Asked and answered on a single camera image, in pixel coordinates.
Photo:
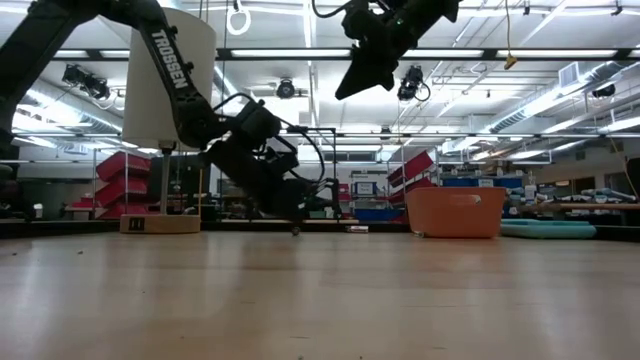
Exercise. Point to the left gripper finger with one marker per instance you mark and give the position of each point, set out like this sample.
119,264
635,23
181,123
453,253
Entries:
295,200

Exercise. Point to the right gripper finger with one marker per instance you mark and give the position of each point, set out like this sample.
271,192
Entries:
372,70

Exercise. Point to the orange plastic bin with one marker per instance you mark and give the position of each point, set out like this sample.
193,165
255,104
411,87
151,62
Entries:
455,215

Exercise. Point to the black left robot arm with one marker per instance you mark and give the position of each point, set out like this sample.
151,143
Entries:
172,65

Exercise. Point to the black background robot arm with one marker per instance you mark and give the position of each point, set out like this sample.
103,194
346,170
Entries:
330,200

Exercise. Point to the small background monitor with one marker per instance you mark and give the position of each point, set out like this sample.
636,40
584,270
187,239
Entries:
365,188

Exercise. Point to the black ceiling spotlight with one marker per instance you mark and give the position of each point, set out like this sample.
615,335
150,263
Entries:
85,82
286,89

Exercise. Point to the red storage bin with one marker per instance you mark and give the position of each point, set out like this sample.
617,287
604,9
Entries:
117,210
420,182
122,167
411,167
122,190

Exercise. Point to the yellow hanging pendant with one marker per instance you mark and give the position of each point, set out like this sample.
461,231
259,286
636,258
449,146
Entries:
510,62

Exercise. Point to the white cylinder table lamp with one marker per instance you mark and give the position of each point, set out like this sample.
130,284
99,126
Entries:
142,100

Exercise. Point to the blue storage bin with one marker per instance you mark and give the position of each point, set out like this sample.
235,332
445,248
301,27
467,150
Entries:
507,183
462,182

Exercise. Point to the black ceiling fixture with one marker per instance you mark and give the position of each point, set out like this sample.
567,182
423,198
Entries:
605,91

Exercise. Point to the blue calculator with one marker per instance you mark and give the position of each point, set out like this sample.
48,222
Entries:
550,230

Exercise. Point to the wooden workbench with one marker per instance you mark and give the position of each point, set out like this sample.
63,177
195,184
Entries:
580,206

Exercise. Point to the black hanging ceiling camera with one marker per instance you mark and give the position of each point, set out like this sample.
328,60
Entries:
411,82

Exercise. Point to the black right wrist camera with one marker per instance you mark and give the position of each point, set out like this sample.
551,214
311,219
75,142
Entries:
361,25

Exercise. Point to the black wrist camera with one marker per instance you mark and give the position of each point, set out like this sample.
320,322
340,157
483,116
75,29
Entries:
259,124
361,25

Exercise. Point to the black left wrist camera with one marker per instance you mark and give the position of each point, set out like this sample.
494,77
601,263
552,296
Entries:
259,124

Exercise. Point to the black aluminium table frame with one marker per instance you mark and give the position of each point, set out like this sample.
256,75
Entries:
75,226

